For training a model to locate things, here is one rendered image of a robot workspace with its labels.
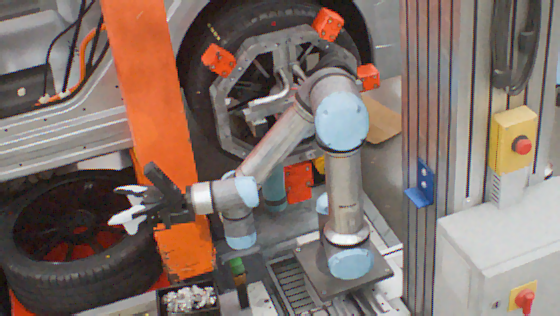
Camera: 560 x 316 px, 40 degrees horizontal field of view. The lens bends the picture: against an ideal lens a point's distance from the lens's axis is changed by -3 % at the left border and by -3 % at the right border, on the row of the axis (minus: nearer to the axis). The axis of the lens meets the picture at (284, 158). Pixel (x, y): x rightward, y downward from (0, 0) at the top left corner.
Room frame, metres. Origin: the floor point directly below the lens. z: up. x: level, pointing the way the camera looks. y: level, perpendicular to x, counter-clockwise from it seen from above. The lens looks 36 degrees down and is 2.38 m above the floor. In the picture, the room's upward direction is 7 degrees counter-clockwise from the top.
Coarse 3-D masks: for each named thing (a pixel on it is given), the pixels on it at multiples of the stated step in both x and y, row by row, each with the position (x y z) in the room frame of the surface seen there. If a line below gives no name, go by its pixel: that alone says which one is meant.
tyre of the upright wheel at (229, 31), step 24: (240, 0) 2.68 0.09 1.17; (264, 0) 2.63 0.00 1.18; (288, 0) 2.64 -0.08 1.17; (312, 0) 2.76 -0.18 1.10; (216, 24) 2.59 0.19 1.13; (240, 24) 2.51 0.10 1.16; (264, 24) 2.51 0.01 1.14; (288, 24) 2.53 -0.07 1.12; (192, 48) 2.61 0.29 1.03; (192, 72) 2.52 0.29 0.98; (192, 96) 2.47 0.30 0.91; (216, 144) 2.45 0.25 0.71
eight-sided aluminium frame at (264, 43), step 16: (272, 32) 2.49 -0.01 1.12; (288, 32) 2.49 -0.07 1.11; (304, 32) 2.46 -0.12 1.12; (240, 48) 2.45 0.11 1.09; (256, 48) 2.41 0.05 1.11; (272, 48) 2.43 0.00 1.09; (320, 48) 2.48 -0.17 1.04; (336, 48) 2.49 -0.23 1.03; (240, 64) 2.40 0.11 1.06; (352, 64) 2.50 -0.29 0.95; (224, 80) 2.39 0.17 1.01; (224, 96) 2.38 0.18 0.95; (224, 112) 2.38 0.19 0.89; (224, 128) 2.37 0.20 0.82; (224, 144) 2.37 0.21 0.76; (240, 144) 2.41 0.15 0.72; (304, 144) 2.50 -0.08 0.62; (288, 160) 2.44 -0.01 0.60; (304, 160) 2.45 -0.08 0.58
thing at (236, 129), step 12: (300, 60) 2.56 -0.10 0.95; (264, 72) 2.53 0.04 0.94; (240, 84) 2.51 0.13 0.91; (252, 84) 2.51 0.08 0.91; (264, 84) 2.53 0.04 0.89; (300, 84) 2.56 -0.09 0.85; (264, 96) 2.57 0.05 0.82; (228, 108) 2.50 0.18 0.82; (240, 108) 2.50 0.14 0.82; (240, 120) 2.67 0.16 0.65; (276, 120) 2.54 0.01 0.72; (240, 132) 2.55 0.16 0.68; (252, 132) 2.51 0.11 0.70; (252, 144) 2.49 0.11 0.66
